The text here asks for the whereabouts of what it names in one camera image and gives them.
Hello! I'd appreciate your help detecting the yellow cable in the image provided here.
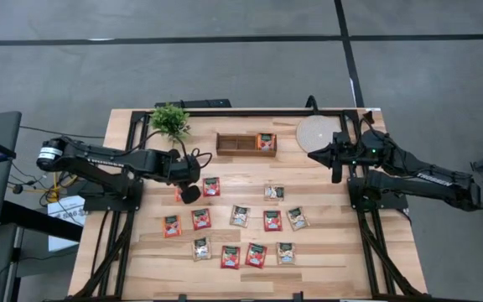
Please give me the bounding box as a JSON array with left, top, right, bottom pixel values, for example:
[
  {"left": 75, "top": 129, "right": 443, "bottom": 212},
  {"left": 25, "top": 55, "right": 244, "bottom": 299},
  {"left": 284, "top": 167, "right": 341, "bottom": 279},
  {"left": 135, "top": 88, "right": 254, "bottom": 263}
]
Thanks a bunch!
[{"left": 44, "top": 169, "right": 79, "bottom": 203}]

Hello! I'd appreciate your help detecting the black aluminium table frame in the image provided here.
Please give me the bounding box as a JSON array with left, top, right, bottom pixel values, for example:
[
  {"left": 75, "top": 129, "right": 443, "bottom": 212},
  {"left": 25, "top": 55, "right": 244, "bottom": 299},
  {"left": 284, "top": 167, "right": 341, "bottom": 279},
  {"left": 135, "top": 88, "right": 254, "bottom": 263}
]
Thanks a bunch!
[{"left": 69, "top": 107, "right": 429, "bottom": 302}]

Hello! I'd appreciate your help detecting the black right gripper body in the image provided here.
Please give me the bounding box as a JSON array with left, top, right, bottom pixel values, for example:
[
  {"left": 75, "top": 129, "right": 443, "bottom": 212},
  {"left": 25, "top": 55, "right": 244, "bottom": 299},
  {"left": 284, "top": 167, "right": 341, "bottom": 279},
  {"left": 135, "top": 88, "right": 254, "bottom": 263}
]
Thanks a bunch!
[{"left": 332, "top": 132, "right": 358, "bottom": 185}]

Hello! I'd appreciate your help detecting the white paper sheet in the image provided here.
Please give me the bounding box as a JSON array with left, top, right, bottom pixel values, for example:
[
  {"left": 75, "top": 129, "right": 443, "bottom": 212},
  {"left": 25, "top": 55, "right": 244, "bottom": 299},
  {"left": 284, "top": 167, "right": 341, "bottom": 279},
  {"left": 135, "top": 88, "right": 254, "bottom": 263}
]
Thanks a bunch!
[{"left": 47, "top": 195, "right": 87, "bottom": 253}]

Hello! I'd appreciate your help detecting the wooden compartment box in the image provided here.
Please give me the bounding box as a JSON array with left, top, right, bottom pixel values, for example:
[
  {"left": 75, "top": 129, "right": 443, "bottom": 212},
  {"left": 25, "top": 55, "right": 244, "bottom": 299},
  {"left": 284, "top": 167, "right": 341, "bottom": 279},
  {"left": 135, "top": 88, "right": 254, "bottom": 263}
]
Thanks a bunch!
[{"left": 216, "top": 133, "right": 278, "bottom": 159}]

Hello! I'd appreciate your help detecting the black floor cable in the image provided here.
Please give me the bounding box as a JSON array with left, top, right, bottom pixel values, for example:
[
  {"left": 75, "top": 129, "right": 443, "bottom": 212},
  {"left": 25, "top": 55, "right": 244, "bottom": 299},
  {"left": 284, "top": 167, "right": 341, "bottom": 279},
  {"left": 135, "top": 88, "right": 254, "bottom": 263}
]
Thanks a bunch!
[{"left": 18, "top": 124, "right": 106, "bottom": 139}]

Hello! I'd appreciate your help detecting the green plant in white pot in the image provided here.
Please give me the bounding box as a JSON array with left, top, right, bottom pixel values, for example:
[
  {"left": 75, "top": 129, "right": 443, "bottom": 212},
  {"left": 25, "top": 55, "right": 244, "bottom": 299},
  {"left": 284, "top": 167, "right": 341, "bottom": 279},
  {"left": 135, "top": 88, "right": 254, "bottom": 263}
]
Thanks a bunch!
[{"left": 148, "top": 103, "right": 192, "bottom": 146}]

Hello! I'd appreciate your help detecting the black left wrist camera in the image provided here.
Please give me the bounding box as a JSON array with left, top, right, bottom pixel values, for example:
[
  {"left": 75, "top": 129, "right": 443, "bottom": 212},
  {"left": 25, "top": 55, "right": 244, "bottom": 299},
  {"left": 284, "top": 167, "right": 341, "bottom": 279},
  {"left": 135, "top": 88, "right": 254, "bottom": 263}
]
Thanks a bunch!
[{"left": 180, "top": 184, "right": 202, "bottom": 206}]

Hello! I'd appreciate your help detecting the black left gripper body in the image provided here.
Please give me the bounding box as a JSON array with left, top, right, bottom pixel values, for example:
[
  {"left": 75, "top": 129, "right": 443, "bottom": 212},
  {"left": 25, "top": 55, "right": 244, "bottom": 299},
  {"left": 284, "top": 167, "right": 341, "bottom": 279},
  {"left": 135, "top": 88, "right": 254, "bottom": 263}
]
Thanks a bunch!
[{"left": 164, "top": 150, "right": 203, "bottom": 188}]

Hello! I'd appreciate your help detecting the black power strip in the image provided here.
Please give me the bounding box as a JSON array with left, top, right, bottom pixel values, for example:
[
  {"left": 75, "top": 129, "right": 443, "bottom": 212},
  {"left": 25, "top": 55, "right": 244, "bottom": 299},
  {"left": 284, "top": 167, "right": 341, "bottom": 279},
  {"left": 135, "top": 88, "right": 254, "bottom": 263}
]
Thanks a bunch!
[{"left": 154, "top": 98, "right": 233, "bottom": 109}]

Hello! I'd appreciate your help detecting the round wooden coaster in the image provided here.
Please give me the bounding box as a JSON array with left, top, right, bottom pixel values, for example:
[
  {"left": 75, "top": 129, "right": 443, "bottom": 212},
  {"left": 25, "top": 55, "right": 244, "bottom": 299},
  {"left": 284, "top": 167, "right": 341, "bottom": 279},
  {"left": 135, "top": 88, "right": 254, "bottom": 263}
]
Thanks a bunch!
[{"left": 295, "top": 115, "right": 345, "bottom": 158}]

